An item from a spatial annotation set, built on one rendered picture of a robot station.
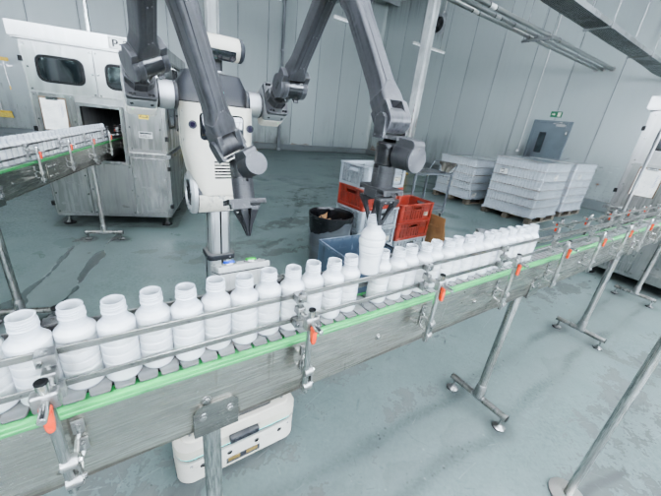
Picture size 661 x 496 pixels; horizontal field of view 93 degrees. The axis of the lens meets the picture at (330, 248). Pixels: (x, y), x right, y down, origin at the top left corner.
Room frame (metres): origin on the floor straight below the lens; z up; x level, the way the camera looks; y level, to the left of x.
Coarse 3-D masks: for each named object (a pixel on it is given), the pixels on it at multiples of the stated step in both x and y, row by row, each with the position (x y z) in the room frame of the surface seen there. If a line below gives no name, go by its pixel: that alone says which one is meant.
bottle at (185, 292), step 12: (180, 288) 0.54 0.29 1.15; (192, 288) 0.52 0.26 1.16; (180, 300) 0.51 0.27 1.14; (192, 300) 0.52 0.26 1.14; (180, 312) 0.50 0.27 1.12; (192, 312) 0.51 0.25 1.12; (192, 324) 0.51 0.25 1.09; (180, 336) 0.50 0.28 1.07; (192, 336) 0.51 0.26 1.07; (204, 336) 0.54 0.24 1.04; (204, 348) 0.53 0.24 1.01; (192, 360) 0.51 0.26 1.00
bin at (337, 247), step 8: (320, 240) 1.42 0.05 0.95; (328, 240) 1.45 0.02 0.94; (336, 240) 1.48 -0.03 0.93; (344, 240) 1.51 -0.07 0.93; (352, 240) 1.54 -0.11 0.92; (320, 248) 1.42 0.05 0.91; (328, 248) 1.36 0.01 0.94; (336, 248) 1.49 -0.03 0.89; (344, 248) 1.52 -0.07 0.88; (352, 248) 1.55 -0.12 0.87; (320, 256) 1.41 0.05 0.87; (328, 256) 1.36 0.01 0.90; (336, 256) 1.30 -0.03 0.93; (344, 256) 1.26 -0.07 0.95; (360, 288) 1.20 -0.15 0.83
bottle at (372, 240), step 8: (376, 216) 0.82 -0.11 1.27; (368, 224) 0.80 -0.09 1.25; (376, 224) 0.79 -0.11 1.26; (368, 232) 0.79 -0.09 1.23; (376, 232) 0.78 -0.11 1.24; (384, 232) 0.81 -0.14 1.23; (360, 240) 0.79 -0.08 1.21; (368, 240) 0.78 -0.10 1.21; (376, 240) 0.77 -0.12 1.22; (384, 240) 0.79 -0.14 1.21; (360, 248) 0.79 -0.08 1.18; (368, 248) 0.78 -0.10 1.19; (376, 248) 0.78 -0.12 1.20; (360, 256) 0.79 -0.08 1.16; (368, 256) 0.78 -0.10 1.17; (376, 256) 0.78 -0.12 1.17; (360, 264) 0.79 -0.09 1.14; (368, 264) 0.78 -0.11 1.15; (376, 264) 0.78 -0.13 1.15; (360, 272) 0.78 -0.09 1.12; (368, 272) 0.77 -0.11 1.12; (376, 272) 0.78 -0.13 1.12
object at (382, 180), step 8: (376, 168) 0.79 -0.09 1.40; (384, 168) 0.78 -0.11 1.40; (392, 168) 0.79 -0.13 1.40; (376, 176) 0.79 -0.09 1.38; (384, 176) 0.78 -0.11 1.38; (392, 176) 0.79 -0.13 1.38; (360, 184) 0.83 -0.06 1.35; (368, 184) 0.81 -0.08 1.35; (376, 184) 0.79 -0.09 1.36; (384, 184) 0.78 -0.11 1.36; (392, 184) 0.80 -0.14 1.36; (384, 192) 0.75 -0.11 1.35; (392, 192) 0.76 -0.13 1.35; (400, 192) 0.78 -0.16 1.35
